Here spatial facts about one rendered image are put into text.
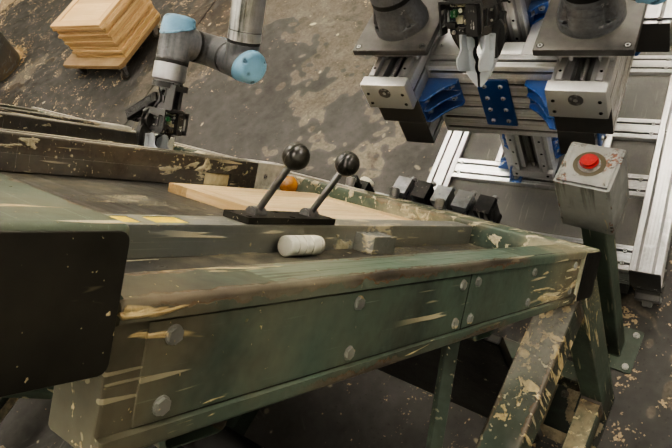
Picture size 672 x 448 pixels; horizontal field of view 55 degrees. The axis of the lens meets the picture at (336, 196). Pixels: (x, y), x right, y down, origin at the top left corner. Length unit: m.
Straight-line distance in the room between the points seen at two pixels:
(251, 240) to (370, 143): 2.21
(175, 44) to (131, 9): 3.00
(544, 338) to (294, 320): 0.94
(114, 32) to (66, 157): 3.12
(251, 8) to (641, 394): 1.60
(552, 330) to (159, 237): 0.93
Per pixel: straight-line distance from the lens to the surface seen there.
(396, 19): 1.75
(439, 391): 1.21
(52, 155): 1.31
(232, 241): 0.84
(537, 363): 1.42
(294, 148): 0.84
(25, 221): 0.38
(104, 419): 0.46
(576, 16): 1.59
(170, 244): 0.77
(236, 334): 0.51
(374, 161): 2.96
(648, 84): 2.67
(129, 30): 4.49
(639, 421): 2.20
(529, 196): 2.37
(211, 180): 1.56
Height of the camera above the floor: 2.09
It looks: 46 degrees down
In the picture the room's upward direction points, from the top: 32 degrees counter-clockwise
